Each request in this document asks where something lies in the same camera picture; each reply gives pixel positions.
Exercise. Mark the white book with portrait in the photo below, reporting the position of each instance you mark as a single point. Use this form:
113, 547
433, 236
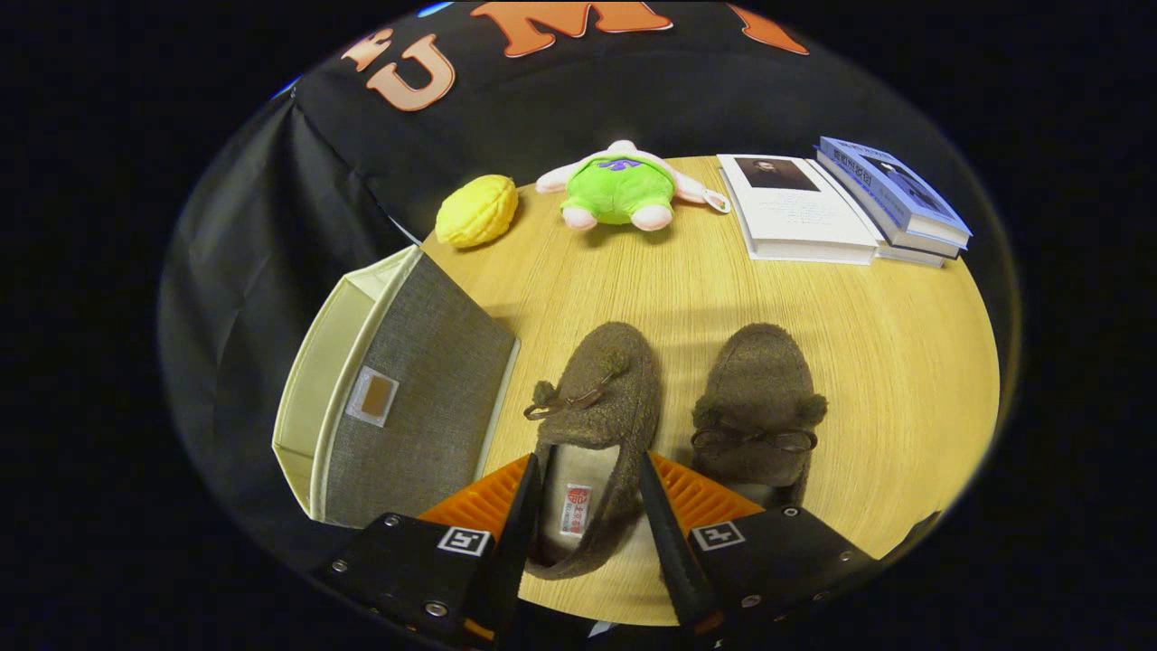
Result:
804, 217

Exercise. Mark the pink and green plush toy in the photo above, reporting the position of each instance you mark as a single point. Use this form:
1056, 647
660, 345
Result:
619, 194

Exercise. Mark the blue book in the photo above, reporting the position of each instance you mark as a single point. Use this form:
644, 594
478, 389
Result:
890, 185
926, 249

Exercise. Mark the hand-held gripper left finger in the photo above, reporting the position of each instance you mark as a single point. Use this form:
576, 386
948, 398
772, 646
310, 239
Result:
520, 542

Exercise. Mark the plain white book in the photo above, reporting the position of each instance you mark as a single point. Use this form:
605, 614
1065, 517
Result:
913, 259

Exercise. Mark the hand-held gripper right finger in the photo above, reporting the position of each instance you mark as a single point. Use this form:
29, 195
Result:
669, 533

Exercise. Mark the yellow plush lemon toy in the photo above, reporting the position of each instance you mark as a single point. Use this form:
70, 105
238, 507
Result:
475, 212

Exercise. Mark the brown fuzzy shoe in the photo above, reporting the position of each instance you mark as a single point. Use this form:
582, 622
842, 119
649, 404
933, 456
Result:
759, 380
601, 380

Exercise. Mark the grey fabric storage box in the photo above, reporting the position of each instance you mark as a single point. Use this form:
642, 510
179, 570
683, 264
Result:
425, 380

